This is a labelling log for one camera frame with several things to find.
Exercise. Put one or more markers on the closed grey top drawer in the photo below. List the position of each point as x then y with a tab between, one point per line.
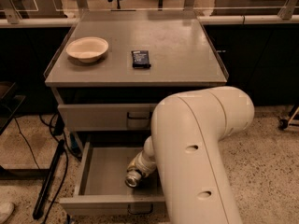
106	117

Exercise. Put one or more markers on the dark blue snack packet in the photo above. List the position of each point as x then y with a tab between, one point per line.
141	59

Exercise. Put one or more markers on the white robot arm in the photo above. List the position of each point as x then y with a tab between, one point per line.
184	149

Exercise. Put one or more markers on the open grey middle drawer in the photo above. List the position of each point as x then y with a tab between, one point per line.
100	188

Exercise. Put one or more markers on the black bar on floor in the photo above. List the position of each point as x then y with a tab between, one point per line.
40	203

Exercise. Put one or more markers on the silver green 7up can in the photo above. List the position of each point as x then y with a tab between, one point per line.
133	178

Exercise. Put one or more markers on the wheeled cart base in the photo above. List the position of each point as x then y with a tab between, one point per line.
291	120

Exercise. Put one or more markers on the white paper bowl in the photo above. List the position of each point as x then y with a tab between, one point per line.
87	49

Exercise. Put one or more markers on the white shoe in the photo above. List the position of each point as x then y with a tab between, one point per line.
6	210

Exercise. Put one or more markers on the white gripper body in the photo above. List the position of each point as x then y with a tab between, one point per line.
142	166

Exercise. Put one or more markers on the grey metal drawer cabinet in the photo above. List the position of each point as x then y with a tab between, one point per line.
180	55

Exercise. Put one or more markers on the dark side table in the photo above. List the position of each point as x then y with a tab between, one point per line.
10	102

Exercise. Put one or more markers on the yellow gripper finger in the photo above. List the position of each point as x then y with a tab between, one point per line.
132	166

